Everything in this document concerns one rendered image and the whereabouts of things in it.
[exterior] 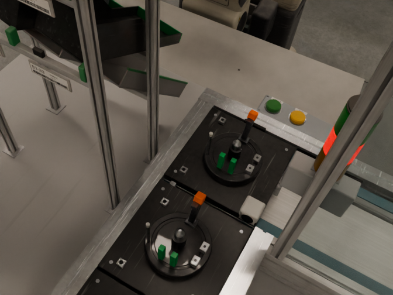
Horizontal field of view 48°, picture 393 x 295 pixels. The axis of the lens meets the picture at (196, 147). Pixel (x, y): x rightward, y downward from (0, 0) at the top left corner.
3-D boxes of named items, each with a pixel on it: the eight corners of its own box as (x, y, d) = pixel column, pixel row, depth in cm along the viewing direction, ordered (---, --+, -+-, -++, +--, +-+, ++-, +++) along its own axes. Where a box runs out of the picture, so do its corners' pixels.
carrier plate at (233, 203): (211, 111, 118) (212, 106, 116) (295, 151, 112) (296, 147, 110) (163, 178, 105) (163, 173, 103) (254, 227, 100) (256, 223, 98)
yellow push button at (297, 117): (292, 112, 119) (293, 107, 118) (306, 118, 118) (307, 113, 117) (286, 122, 117) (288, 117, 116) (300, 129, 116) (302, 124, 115)
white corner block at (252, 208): (245, 202, 103) (248, 194, 100) (262, 211, 102) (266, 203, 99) (236, 218, 101) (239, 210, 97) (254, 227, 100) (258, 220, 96)
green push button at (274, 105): (268, 101, 121) (270, 96, 119) (282, 107, 120) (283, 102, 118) (262, 110, 119) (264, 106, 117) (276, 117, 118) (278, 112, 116)
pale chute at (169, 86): (142, 71, 119) (150, 57, 117) (179, 98, 115) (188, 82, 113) (73, 55, 93) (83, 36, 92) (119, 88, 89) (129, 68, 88)
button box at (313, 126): (262, 107, 126) (266, 93, 121) (331, 140, 122) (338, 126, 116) (251, 124, 123) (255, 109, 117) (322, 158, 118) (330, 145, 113)
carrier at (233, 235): (159, 182, 104) (160, 153, 94) (251, 232, 99) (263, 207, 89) (97, 269, 92) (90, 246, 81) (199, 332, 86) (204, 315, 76)
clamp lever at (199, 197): (189, 216, 95) (198, 189, 91) (197, 220, 94) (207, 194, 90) (181, 225, 92) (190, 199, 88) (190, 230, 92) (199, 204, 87)
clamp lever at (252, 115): (241, 134, 108) (251, 108, 104) (248, 138, 108) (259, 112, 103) (236, 140, 105) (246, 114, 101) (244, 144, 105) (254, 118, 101)
